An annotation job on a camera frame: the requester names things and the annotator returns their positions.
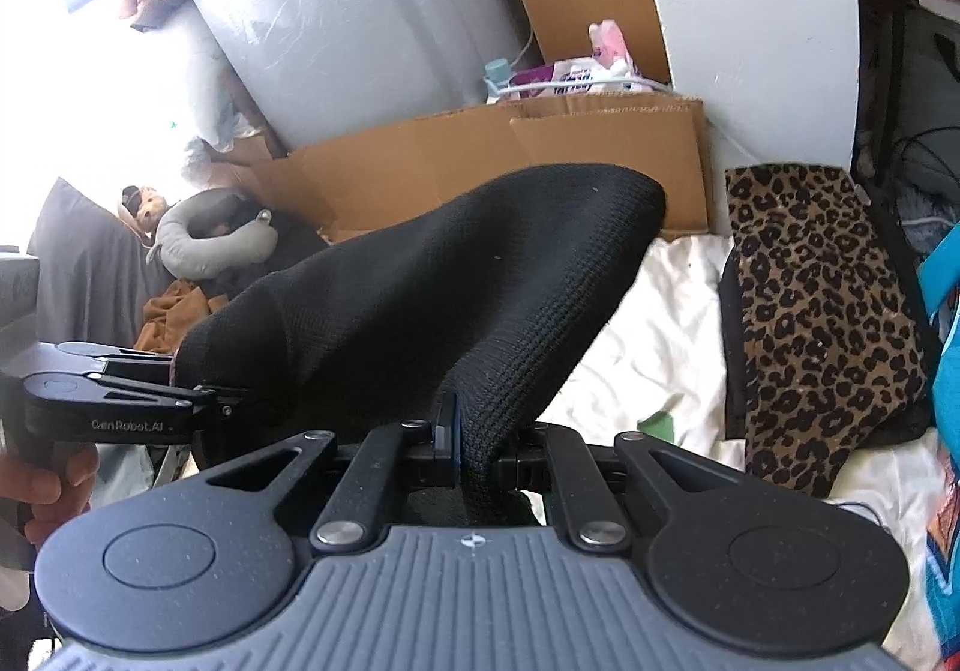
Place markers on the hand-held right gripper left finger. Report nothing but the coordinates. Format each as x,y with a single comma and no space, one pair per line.
448,432

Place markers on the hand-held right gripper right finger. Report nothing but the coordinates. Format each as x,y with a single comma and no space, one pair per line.
519,470

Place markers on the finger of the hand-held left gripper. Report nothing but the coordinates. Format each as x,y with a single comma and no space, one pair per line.
139,363
221,402

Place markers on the black knit garment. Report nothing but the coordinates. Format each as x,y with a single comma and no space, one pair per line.
450,281

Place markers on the person's left hand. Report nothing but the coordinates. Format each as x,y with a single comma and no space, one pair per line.
71,483

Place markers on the brown garment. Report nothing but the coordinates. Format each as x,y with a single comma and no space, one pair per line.
169,318

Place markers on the dark grey pillow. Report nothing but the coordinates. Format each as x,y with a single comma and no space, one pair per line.
82,266

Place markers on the grey neck pillow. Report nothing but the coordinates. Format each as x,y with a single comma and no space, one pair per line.
180,228

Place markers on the brown plush toy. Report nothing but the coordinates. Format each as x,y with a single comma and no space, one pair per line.
146,206

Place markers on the black cloth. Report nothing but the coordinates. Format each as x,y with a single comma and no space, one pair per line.
292,243

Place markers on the white bear-print bedsheet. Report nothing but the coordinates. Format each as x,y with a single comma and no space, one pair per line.
660,341

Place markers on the flattened cardboard box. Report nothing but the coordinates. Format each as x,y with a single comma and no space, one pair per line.
487,146

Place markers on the leopard print cloth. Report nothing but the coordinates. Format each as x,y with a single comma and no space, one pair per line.
817,311

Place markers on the teal-capped bottle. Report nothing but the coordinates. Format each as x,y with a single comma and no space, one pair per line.
496,74

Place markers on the purple white tissue pack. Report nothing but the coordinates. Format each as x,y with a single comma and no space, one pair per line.
570,76

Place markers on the plastic-wrapped grey mattress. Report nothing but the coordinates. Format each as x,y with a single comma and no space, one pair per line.
337,3

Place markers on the pink plush item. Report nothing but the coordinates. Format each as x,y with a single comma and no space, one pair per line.
611,44

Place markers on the turquoise printed garment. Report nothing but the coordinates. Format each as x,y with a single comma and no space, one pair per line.
946,311

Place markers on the black metal desk frame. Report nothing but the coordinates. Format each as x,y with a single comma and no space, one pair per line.
889,41

